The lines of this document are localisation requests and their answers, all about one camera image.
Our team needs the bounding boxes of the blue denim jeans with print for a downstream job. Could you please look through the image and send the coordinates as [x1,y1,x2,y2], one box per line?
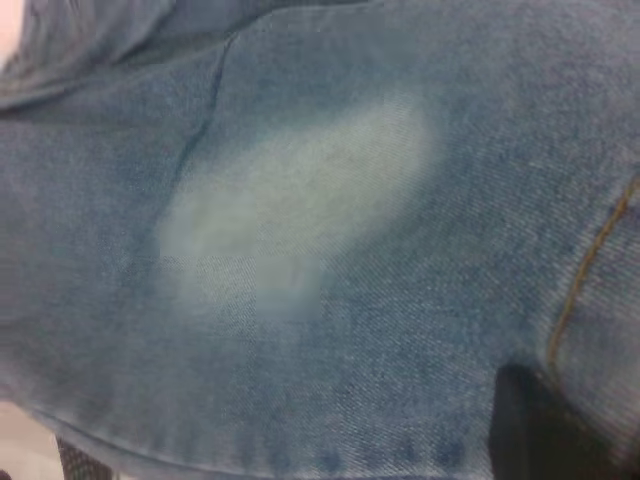
[0,0,640,480]

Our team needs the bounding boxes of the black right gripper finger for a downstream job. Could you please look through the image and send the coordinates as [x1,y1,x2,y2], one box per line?
[489,364,624,480]

